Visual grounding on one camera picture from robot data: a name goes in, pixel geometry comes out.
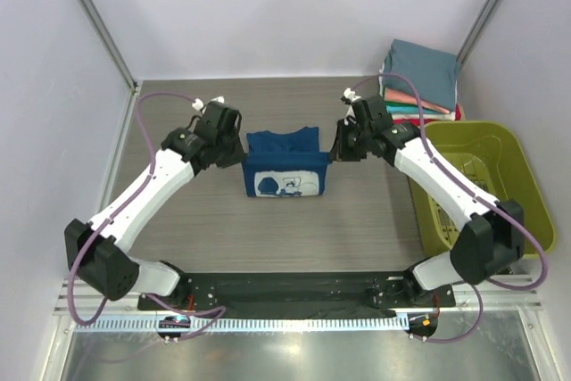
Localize blue t shirt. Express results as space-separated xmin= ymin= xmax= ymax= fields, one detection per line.
xmin=242 ymin=127 xmax=330 ymax=198

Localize olive green plastic basket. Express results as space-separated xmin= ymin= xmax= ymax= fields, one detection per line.
xmin=410 ymin=120 xmax=557 ymax=256

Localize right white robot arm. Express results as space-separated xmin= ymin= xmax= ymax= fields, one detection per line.
xmin=329 ymin=89 xmax=525 ymax=306

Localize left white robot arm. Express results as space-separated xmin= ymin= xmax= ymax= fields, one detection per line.
xmin=64 ymin=99 xmax=245 ymax=310

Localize teal folded t shirt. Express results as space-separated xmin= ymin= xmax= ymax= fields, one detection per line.
xmin=386 ymin=103 xmax=446 ymax=115

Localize salmon folded t shirt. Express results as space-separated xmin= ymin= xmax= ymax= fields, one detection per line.
xmin=383 ymin=87 xmax=451 ymax=113

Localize grey-blue folded t shirt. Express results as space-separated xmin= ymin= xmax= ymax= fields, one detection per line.
xmin=381 ymin=39 xmax=461 ymax=112

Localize red folded t shirt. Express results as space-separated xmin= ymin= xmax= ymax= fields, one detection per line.
xmin=392 ymin=104 xmax=463 ymax=125

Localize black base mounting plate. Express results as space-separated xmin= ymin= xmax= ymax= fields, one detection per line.
xmin=156 ymin=271 xmax=456 ymax=319

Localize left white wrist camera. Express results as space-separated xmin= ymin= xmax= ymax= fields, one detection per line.
xmin=192 ymin=96 xmax=226 ymax=112

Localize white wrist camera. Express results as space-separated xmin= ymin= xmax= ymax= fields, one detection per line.
xmin=340 ymin=87 xmax=360 ymax=105
xmin=192 ymin=96 xmax=226 ymax=112

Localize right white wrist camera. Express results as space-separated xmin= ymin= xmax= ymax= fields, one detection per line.
xmin=340 ymin=87 xmax=360 ymax=105

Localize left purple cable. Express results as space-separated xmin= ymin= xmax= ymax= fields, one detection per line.
xmin=67 ymin=91 xmax=228 ymax=364

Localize perforated metal cable rail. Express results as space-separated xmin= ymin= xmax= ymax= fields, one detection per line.
xmin=76 ymin=313 xmax=409 ymax=334

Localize left aluminium frame post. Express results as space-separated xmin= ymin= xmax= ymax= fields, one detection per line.
xmin=77 ymin=0 xmax=137 ymax=92

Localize aluminium frame post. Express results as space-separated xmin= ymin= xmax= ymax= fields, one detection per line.
xmin=457 ymin=0 xmax=502 ymax=65
xmin=77 ymin=0 xmax=137 ymax=92

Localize right aluminium frame post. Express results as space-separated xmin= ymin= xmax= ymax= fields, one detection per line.
xmin=457 ymin=0 xmax=502 ymax=65

